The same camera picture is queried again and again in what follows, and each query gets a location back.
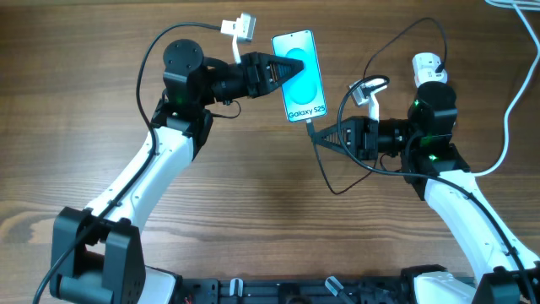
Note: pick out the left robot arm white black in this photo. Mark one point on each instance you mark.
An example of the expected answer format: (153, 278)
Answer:
(97, 254)

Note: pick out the white USB charger plug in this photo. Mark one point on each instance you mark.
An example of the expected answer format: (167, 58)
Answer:
(424, 67)

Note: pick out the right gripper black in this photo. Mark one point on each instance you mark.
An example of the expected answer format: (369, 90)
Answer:
(367, 138)

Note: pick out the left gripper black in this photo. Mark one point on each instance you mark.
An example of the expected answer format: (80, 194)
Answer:
(255, 74)

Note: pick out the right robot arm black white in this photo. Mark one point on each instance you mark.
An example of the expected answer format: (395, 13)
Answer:
(441, 177)

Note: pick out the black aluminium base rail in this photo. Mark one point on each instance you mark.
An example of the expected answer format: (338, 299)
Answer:
(385, 289)

